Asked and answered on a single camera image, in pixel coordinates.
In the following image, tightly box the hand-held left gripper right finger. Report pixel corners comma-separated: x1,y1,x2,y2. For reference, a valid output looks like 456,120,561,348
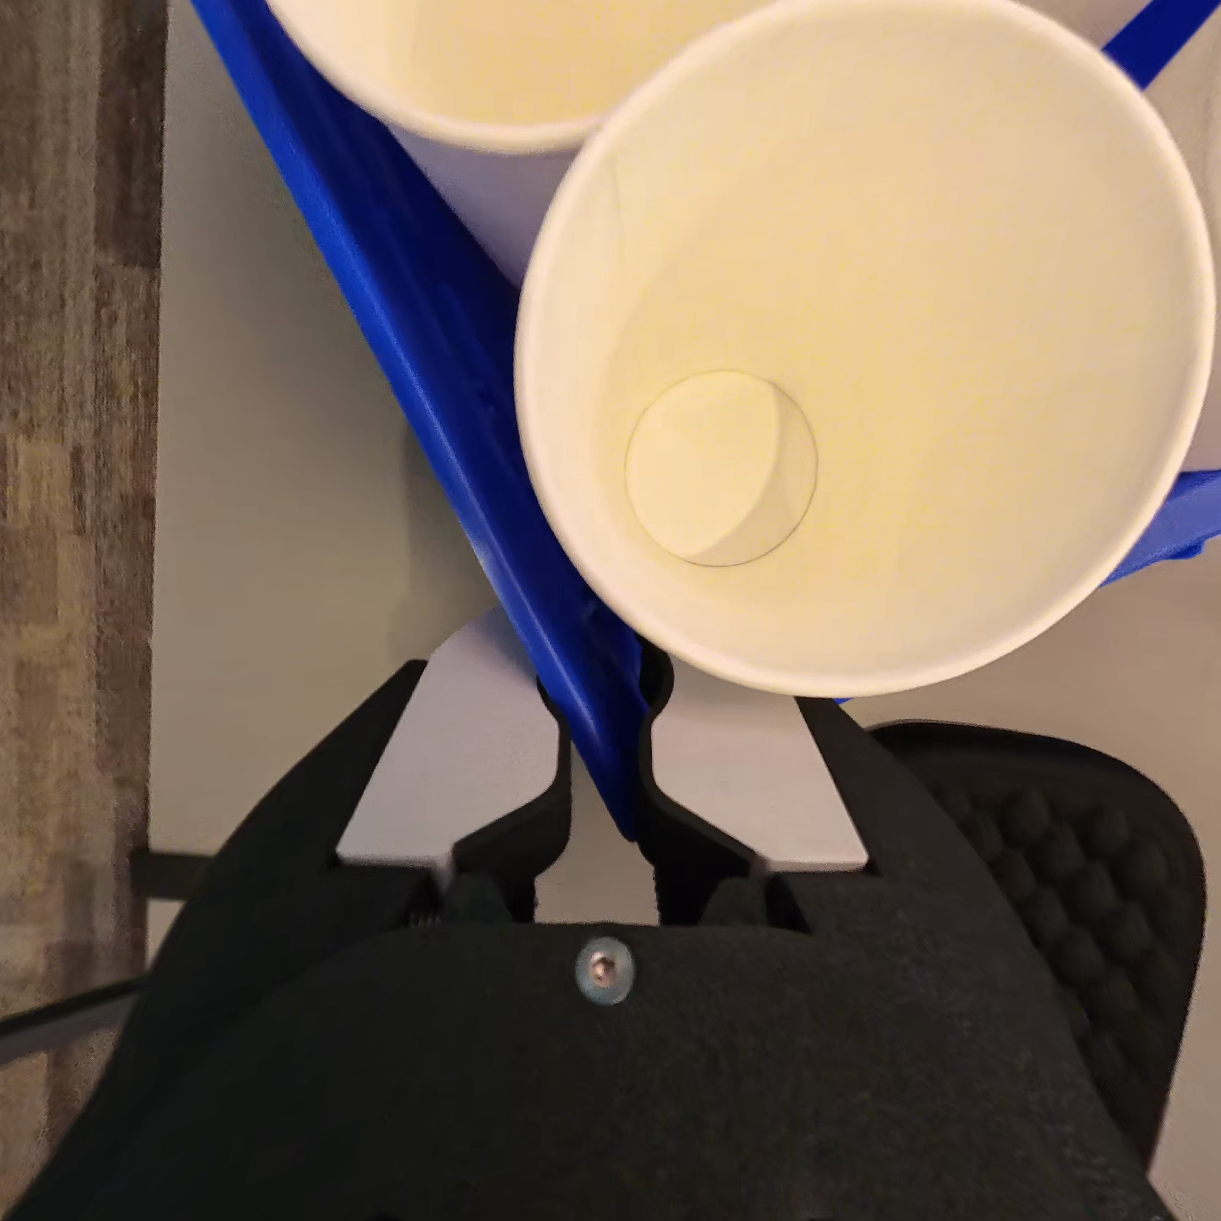
639,659,875,900

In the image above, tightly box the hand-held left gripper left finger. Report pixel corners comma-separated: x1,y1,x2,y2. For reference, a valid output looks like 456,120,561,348
335,611,574,889

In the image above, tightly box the blue plastic bin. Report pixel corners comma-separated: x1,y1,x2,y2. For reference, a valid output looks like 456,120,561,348
191,0,1221,841

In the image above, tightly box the black wrist rest pad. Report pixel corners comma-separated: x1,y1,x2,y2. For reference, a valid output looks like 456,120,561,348
869,720,1209,1166

